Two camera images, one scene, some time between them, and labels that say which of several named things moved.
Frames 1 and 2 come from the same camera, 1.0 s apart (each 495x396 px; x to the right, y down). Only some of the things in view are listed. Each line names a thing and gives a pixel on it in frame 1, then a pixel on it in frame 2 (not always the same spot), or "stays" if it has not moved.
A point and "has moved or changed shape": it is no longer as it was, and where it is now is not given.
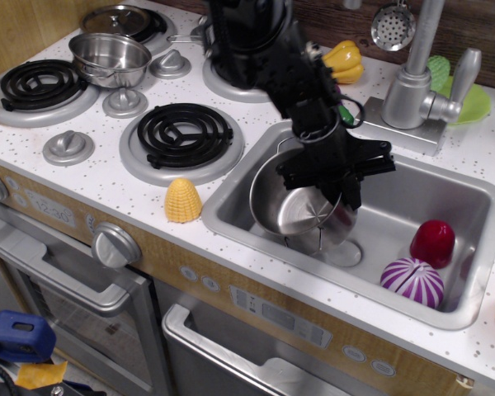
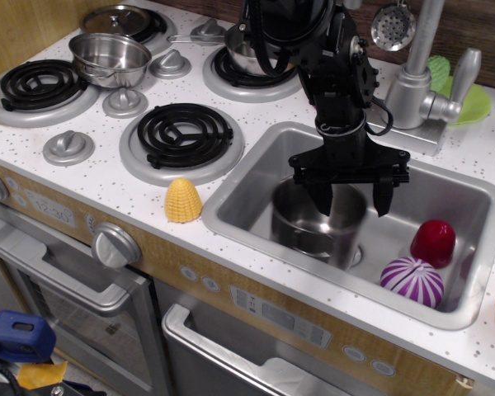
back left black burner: x=156 y=25 stays
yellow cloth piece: x=31 y=375 stays
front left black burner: x=40 y=83 stays
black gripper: x=338 y=163 -> x=346 y=157
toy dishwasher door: x=203 y=355 stays
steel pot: x=299 y=214 has moved or changed shape
